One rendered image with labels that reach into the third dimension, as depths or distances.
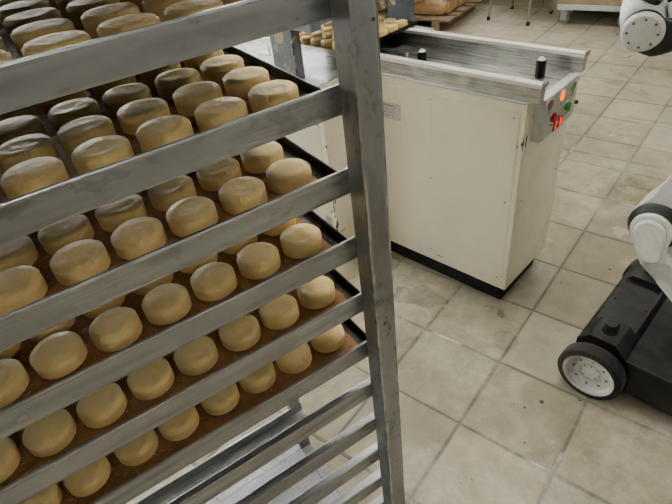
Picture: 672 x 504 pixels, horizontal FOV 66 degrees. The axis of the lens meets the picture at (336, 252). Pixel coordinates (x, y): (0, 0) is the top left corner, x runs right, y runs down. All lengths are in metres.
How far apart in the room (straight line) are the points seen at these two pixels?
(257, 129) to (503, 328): 1.72
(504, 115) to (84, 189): 1.46
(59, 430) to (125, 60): 0.40
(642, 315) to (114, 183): 1.77
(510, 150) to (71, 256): 1.47
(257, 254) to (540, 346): 1.57
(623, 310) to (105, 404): 1.68
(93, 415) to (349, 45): 0.46
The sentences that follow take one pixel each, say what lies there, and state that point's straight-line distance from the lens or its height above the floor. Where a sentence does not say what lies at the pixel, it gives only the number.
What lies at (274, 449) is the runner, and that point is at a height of 0.88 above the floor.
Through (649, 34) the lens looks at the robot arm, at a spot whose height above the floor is 1.16.
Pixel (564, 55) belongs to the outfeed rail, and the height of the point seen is 0.89.
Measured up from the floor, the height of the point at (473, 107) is 0.79.
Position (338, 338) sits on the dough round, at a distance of 0.74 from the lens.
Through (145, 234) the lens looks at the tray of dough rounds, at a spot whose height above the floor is 1.24.
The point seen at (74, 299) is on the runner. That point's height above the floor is 1.23.
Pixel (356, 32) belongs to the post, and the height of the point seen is 1.39.
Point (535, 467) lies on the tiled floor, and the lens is 1.78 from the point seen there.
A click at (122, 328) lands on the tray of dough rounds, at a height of 1.15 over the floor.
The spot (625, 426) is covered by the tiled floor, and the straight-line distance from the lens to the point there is 1.93.
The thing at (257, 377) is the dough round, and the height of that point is 0.97.
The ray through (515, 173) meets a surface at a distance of 1.82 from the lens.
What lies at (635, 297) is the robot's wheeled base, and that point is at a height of 0.19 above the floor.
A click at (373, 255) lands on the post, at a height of 1.15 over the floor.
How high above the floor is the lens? 1.52
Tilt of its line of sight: 38 degrees down
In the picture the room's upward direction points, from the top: 8 degrees counter-clockwise
